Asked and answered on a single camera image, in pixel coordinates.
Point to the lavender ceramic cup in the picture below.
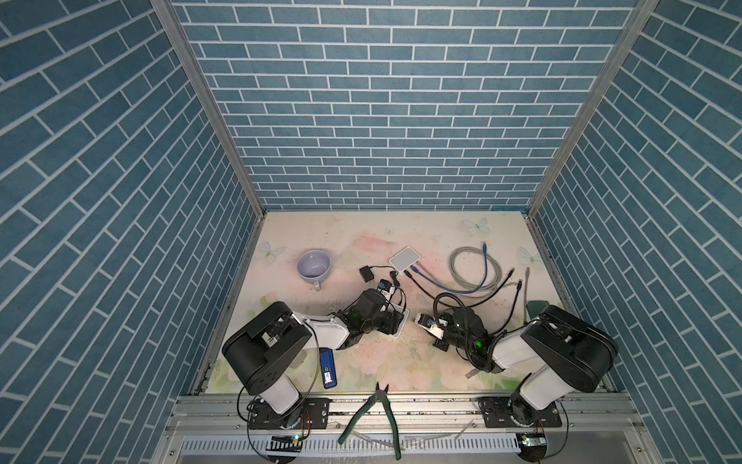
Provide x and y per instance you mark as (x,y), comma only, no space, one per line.
(313,267)

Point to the controller board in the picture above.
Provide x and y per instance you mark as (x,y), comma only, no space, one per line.
(532,442)
(283,449)

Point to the left controller board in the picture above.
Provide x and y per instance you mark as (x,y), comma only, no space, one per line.
(283,449)

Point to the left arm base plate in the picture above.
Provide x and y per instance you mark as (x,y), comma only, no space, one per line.
(309,413)

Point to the black power adapter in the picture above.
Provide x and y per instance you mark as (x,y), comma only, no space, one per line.
(366,274)

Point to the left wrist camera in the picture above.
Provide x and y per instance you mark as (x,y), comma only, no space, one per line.
(385,286)

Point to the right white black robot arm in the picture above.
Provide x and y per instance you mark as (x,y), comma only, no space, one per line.
(574,355)

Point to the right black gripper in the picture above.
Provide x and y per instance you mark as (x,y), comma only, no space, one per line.
(438,343)

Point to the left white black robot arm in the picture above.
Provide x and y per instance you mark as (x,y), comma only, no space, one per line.
(261,352)

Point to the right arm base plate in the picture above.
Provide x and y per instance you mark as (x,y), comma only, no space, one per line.
(493,412)

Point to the blue black handheld tool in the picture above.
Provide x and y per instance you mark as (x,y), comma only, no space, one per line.
(328,369)

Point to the aluminium front rail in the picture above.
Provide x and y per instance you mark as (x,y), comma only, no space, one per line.
(414,428)

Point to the right controller board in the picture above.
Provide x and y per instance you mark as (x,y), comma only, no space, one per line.
(532,442)

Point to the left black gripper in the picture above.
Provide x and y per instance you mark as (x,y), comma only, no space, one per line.
(392,321)

